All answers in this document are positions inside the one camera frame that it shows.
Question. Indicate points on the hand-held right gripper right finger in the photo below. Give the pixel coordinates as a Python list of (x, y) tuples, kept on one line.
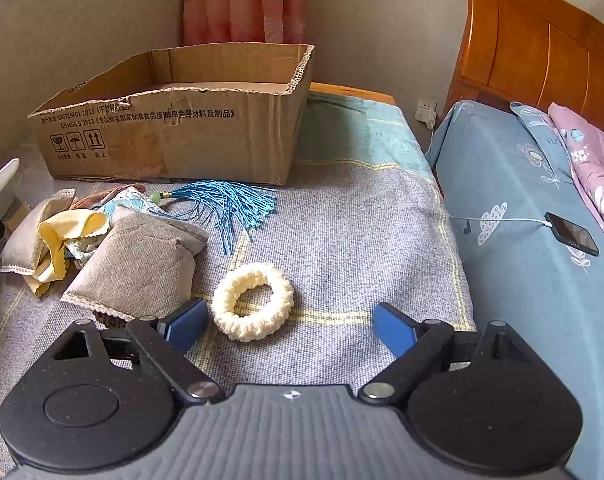
[(392, 330)]

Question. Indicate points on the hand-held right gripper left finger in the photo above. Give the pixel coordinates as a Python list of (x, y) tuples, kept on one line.
[(186, 322)]

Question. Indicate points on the small grey linen pouch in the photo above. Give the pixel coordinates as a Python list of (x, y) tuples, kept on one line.
[(24, 240)]

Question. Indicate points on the cream knitted scrunchie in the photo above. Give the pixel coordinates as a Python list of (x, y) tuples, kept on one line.
[(220, 305)]

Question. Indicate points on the yellow scalloped cloth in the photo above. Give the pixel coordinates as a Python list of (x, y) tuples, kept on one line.
[(56, 230)]

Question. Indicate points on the large grey linen pouch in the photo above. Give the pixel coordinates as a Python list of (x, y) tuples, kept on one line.
[(131, 265)]

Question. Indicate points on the blue brocade sachet with tassel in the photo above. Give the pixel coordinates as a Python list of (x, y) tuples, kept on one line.
[(131, 197)]

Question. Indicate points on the brown cardboard box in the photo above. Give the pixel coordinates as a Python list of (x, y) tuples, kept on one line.
[(206, 145)]

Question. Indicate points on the grey teal woven blanket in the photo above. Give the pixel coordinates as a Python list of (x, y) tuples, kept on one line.
[(342, 220)]

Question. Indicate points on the bed with blue floral sheet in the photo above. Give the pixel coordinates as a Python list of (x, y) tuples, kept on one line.
[(507, 285)]

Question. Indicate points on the black smartphone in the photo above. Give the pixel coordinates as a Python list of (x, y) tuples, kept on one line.
[(572, 234)]

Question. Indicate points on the blue floral pillow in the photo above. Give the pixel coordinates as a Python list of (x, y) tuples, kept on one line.
[(542, 145)]

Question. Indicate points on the wooden table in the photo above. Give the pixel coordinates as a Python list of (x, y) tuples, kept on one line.
[(352, 91)]

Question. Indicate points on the pink floral pillow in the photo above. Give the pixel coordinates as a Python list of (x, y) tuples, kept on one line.
[(597, 170)]

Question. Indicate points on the pink striped curtain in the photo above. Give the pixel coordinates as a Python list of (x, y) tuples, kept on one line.
[(242, 10)]

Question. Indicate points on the wooden bed headboard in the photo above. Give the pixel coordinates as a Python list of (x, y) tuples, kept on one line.
[(532, 45)]

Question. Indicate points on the white wall socket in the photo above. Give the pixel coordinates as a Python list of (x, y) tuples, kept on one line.
[(426, 110)]

